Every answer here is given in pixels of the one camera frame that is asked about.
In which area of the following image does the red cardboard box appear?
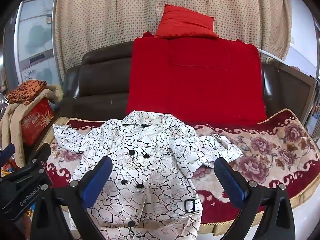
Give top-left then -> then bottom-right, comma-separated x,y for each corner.
20,99 -> 55,146

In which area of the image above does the red blanket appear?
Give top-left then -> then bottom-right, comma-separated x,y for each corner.
125,31 -> 267,125

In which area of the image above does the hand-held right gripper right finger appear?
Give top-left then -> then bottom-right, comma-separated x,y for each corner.
213,156 -> 297,240

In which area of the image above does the white floral refrigerator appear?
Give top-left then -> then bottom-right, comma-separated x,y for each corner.
14,0 -> 63,85

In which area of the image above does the beige dotted curtain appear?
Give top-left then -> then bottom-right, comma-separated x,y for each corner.
54,0 -> 294,80

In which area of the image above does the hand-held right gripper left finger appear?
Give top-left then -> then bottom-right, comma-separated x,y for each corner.
31,156 -> 113,240

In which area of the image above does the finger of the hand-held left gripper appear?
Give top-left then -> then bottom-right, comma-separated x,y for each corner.
0,143 -> 16,165
3,142 -> 52,179

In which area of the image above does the grey framed panel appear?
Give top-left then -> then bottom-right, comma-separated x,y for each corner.
259,49 -> 316,133

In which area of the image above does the orange black patterned cloth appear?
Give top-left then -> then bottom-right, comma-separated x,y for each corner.
6,79 -> 48,105

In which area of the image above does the white black-patterned coat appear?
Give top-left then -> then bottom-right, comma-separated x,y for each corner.
52,110 -> 244,240

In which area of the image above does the beige fur-hood jacket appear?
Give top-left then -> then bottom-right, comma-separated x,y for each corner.
0,84 -> 64,168

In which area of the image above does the red pillow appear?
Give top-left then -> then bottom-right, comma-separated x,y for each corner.
154,4 -> 219,40

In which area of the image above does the dark brown leather sofa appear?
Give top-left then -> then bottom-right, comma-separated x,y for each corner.
59,41 -> 283,124

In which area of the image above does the floral plush blanket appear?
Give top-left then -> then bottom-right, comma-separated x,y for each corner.
45,109 -> 320,233

